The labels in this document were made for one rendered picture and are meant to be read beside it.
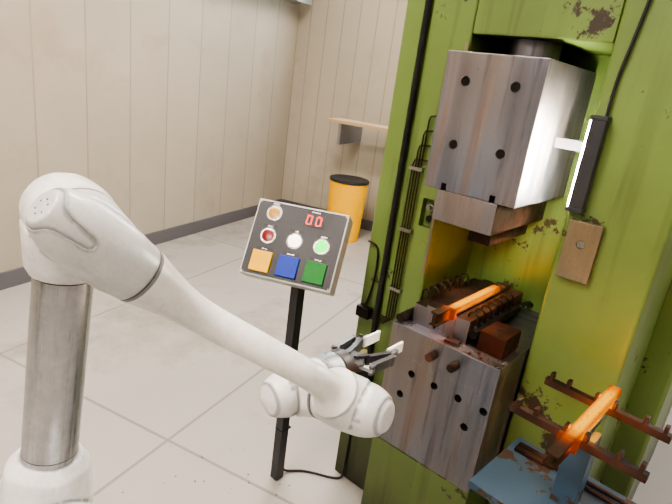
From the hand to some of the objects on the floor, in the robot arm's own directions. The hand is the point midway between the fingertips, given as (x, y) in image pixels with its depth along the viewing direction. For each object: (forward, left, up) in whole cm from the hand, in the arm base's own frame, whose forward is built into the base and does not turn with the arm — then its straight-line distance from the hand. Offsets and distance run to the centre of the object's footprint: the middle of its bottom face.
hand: (384, 343), depth 140 cm
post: (+41, +50, -100) cm, 119 cm away
